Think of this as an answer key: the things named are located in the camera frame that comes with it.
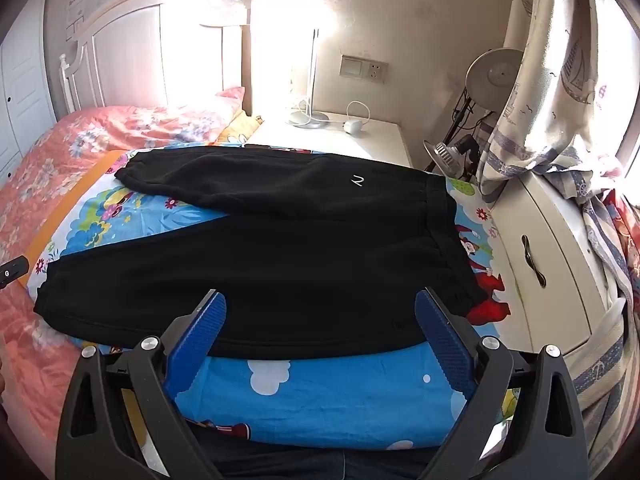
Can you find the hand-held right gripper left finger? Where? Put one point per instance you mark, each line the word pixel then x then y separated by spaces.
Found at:
pixel 200 340

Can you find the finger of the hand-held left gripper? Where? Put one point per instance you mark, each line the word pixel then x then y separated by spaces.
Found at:
pixel 12 271

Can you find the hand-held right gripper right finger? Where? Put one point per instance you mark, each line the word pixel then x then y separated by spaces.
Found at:
pixel 442 340

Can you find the black pants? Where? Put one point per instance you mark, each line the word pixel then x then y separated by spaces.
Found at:
pixel 300 260

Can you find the pink floral bedspread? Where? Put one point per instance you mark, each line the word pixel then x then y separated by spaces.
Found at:
pixel 50 170

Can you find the white cabinet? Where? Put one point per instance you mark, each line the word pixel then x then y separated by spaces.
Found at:
pixel 545 270

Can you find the blue cartoon printed blanket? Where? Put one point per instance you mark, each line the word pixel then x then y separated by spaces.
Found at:
pixel 325 400

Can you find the person's blue jeans legs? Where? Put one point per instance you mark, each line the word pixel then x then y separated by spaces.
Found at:
pixel 300 465

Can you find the white wardrobe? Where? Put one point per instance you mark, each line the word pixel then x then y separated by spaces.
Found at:
pixel 25 85

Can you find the small clip fan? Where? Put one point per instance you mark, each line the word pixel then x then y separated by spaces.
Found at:
pixel 445 152

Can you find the white nightstand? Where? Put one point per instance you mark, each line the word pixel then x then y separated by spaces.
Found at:
pixel 380 142

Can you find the red patterned cloth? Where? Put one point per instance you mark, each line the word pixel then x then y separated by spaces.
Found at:
pixel 627 240

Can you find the pink pillow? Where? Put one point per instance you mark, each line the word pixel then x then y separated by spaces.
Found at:
pixel 231 97

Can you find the silver table lamp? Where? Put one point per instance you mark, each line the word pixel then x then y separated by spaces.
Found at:
pixel 306 119

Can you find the white wooden headboard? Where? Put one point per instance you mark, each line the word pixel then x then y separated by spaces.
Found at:
pixel 130 55

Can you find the round silver desk lamp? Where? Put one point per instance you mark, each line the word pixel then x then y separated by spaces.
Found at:
pixel 492 77

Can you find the sailboat printed curtain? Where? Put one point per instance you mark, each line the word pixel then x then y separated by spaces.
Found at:
pixel 550 85

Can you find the white wall sticker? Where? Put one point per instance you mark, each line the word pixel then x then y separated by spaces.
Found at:
pixel 76 17

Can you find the wall socket panel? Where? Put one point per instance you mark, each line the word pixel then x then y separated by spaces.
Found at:
pixel 364 68

